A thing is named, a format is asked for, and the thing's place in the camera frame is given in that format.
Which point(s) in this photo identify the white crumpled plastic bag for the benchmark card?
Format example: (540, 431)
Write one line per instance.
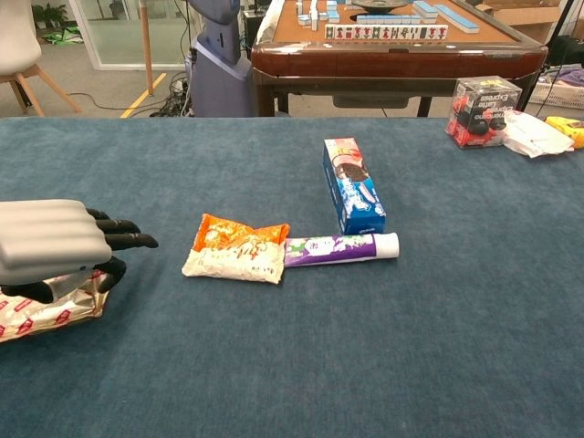
(534, 134)

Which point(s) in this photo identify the white power strip with plugs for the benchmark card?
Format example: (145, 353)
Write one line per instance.
(179, 85)

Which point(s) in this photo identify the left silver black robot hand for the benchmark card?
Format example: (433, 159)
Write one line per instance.
(45, 237)

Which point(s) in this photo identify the long blue mahjong tile wall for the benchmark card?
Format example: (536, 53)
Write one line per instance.
(458, 19)

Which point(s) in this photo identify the stacked blue mahjong tiles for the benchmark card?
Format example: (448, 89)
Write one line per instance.
(425, 9)

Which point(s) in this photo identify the purple cloth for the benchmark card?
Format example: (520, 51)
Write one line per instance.
(572, 76)

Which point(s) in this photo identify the cardboard box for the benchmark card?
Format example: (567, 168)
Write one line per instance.
(524, 18)

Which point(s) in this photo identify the wooden pole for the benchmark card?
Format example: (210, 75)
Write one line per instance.
(146, 45)

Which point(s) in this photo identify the white plastic basket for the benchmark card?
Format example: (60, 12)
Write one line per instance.
(556, 96)

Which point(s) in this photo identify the white chair wooden legs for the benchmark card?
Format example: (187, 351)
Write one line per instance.
(18, 41)

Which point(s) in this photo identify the green and white packaging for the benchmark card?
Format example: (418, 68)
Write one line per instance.
(64, 35)

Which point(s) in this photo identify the straight blue mahjong tile wall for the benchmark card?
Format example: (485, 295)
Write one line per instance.
(388, 19)

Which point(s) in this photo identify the green potted plants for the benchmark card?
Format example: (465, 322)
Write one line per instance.
(50, 13)

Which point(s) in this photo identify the dark mahjong table dial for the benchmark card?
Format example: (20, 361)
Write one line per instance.
(378, 5)

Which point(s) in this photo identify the yellow object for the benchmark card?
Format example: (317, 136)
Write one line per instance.
(570, 130)

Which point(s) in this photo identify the blue felt table mat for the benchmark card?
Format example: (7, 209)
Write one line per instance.
(319, 342)

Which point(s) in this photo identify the black tripod stand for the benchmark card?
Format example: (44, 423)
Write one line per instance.
(529, 91)

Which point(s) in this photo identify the scattered blue mahjong tiles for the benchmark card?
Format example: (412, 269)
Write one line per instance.
(315, 13)

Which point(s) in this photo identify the face-up mahjong tile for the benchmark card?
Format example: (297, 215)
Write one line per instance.
(358, 32)
(405, 32)
(434, 32)
(386, 32)
(339, 32)
(396, 32)
(424, 32)
(443, 32)
(377, 32)
(415, 32)
(367, 32)
(348, 32)
(329, 32)

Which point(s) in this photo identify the purple toothpaste tube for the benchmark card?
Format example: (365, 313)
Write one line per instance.
(337, 249)

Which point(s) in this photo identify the clear box red black capsules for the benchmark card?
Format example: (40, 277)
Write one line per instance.
(479, 114)

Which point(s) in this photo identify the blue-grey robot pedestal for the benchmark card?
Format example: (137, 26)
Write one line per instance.
(219, 77)

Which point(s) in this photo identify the blue cookie box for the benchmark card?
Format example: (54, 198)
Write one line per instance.
(353, 191)

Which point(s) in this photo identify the orange white snack bag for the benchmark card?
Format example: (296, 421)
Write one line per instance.
(232, 255)

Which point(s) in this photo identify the brown mahjong table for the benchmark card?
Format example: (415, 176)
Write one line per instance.
(388, 59)

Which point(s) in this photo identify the black bag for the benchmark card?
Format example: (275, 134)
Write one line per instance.
(568, 50)

